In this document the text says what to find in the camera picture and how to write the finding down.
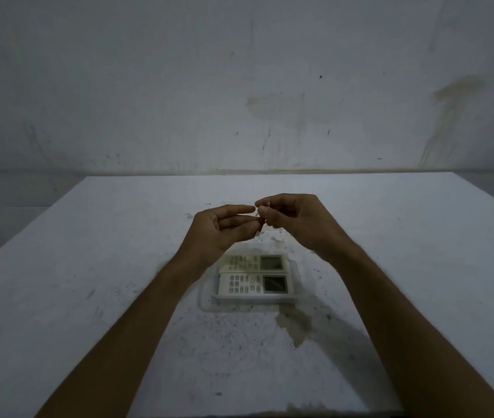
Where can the person's right hand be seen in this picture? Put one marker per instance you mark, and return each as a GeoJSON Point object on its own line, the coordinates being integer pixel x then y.
{"type": "Point", "coordinates": [303, 221]}

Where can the person's left hand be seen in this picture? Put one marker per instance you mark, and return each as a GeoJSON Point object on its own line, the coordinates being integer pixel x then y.
{"type": "Point", "coordinates": [212, 232]}

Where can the person's left middle finger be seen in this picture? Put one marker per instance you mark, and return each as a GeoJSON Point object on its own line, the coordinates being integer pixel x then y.
{"type": "Point", "coordinates": [247, 219]}

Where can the person's right fingers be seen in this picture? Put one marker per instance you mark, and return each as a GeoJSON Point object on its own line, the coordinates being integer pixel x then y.
{"type": "Point", "coordinates": [275, 211]}

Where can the small red rubber band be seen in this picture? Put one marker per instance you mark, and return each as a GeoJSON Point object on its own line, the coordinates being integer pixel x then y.
{"type": "Point", "coordinates": [261, 215]}

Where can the person's left forearm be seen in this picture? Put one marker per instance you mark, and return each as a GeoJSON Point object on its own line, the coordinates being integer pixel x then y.
{"type": "Point", "coordinates": [116, 339]}

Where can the person's right forearm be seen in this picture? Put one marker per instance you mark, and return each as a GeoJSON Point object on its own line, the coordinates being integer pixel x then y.
{"type": "Point", "coordinates": [408, 335]}

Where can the white remote control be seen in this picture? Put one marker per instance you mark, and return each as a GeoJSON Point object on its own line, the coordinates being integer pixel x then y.
{"type": "Point", "coordinates": [256, 286]}
{"type": "Point", "coordinates": [258, 262]}

